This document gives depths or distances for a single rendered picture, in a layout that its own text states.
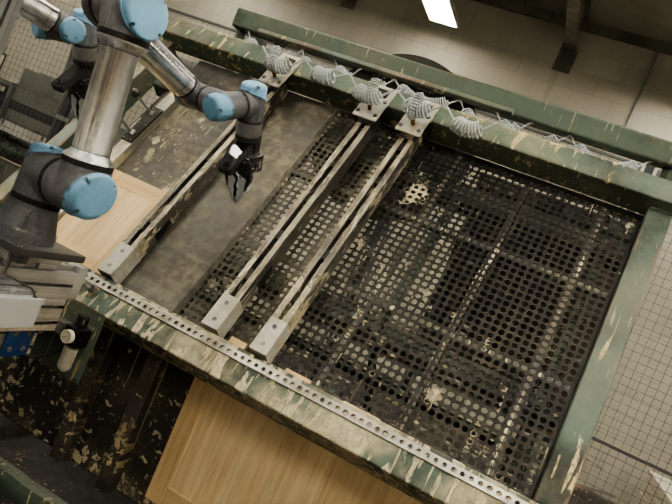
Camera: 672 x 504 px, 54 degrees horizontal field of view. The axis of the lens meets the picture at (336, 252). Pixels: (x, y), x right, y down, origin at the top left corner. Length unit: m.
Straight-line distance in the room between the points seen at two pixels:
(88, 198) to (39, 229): 0.18
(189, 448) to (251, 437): 0.24
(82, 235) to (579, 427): 1.74
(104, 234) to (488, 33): 5.71
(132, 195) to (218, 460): 1.00
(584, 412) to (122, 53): 1.50
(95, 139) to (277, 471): 1.21
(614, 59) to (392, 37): 2.33
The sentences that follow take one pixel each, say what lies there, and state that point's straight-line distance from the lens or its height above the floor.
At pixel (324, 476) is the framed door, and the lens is 2.18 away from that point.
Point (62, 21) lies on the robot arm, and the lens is 2.15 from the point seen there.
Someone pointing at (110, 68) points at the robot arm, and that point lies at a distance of 1.57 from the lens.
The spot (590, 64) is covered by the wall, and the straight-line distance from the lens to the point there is 7.36.
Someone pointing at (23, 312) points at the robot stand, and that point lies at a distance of 1.59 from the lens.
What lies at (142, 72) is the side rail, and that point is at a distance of 3.03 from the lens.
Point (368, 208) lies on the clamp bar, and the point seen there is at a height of 1.46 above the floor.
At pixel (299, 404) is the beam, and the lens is 1.93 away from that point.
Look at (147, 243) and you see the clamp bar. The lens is 2.36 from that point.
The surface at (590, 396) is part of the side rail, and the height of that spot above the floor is 1.20.
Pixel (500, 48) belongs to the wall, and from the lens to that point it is 7.45.
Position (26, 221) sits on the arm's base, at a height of 1.08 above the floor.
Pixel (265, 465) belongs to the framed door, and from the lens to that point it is 2.25.
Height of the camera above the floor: 1.35
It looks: 2 degrees down
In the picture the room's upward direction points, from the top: 23 degrees clockwise
